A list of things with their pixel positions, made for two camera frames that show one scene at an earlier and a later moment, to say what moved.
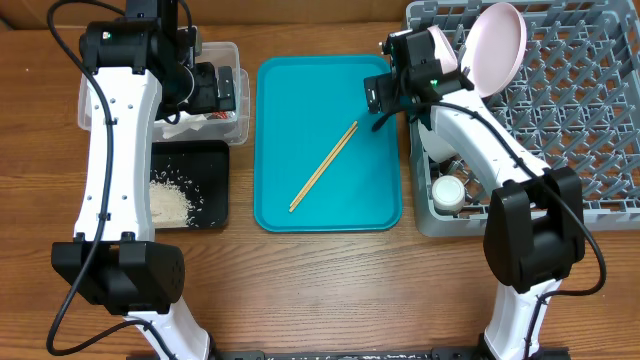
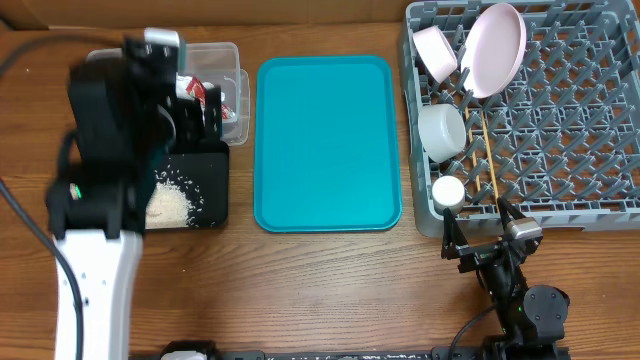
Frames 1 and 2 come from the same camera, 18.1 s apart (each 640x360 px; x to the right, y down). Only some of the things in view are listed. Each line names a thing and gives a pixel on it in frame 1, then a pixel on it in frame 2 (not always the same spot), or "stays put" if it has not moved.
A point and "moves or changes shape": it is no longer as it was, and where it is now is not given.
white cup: x=448 y=195 stays put
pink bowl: x=443 y=50 stays put
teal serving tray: x=304 y=105 stays put
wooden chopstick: x=323 y=170 moves or changes shape
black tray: x=200 y=170 stays put
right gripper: x=378 y=87 to x=478 y=254
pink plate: x=494 y=48 stays put
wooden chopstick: x=322 y=165 moves or changes shape
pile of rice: x=169 y=206 stays put
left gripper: x=209 y=99 to x=191 y=128
